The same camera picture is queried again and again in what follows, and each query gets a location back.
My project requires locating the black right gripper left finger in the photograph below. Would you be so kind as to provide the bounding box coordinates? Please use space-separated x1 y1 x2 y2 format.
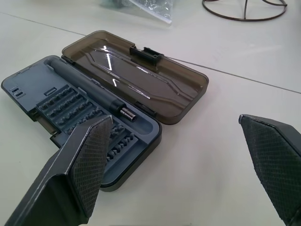
4 115 113 226

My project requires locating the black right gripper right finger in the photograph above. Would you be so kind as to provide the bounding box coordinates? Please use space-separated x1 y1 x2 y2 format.
238 114 301 226

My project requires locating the grey screwdriver kit case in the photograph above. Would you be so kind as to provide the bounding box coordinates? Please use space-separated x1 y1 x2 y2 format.
0 30 210 193

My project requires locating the clear plastic bag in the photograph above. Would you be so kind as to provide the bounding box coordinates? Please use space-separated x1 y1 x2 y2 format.
98 0 183 26

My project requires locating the grey screwdriver handle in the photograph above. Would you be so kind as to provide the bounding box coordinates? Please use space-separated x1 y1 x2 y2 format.
48 58 136 121

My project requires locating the dark wire frame stand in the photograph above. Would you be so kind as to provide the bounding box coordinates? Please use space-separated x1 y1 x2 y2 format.
202 0 288 23

